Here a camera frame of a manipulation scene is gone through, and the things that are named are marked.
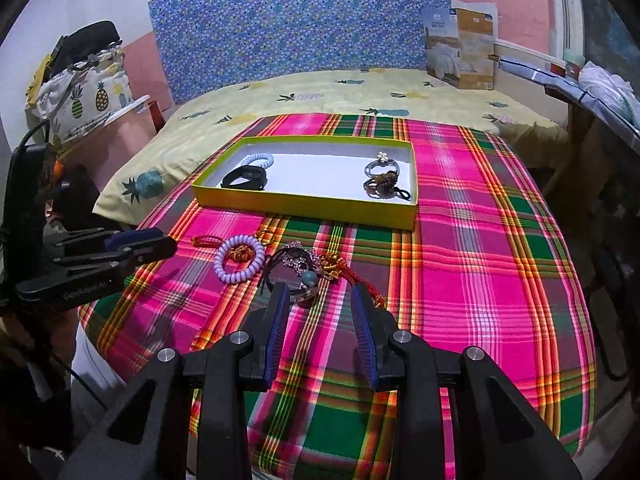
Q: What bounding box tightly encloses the purple spiral hair tie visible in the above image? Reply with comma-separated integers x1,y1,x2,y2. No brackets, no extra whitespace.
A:
212,234,266,285

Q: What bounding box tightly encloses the black wide bracelet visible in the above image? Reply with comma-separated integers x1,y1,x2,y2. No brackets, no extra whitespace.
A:
220,164,269,192

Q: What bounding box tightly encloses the black cord stone necklace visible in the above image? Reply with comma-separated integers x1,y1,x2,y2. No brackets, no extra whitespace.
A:
258,240,327,309

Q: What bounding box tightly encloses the light blue spiral hair tie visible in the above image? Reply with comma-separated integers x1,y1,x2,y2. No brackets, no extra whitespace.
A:
234,150,276,172

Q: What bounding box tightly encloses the brown bead bracelet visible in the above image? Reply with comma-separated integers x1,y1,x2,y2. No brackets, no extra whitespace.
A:
362,169,414,202

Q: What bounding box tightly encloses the grey hair tie white flower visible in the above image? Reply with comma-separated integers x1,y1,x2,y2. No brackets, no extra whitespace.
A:
364,151,400,178

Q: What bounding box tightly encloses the pink bedside cabinet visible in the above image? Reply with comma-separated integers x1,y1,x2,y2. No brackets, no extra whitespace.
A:
60,96,164,190

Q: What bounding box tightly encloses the yellow pineapple bed sheet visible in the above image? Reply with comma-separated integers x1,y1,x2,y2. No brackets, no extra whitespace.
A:
93,68,570,226

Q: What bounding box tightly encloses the pineapple print fabric bag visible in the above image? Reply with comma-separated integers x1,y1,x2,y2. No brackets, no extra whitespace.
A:
25,44,134,145

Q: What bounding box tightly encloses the pink green plaid cloth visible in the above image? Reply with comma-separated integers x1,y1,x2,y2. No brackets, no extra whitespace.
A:
80,114,596,479

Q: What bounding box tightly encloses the black bag on top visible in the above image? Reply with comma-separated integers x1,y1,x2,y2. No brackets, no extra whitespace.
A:
49,21,122,77

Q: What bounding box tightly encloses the yellow green shallow box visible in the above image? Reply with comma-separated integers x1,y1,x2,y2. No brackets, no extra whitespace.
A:
191,136,419,231

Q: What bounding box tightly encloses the blue floral headboard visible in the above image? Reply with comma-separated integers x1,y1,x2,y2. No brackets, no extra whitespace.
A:
149,0,450,103

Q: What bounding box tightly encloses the grey plaid side shelf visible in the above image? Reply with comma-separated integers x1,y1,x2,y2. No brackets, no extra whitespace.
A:
488,54,639,154

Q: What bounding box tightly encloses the bedding set package box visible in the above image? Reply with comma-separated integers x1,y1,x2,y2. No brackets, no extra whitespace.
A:
422,6,495,90

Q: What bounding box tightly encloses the white plastic bag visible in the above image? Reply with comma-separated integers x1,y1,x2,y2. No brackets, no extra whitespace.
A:
578,61,640,128

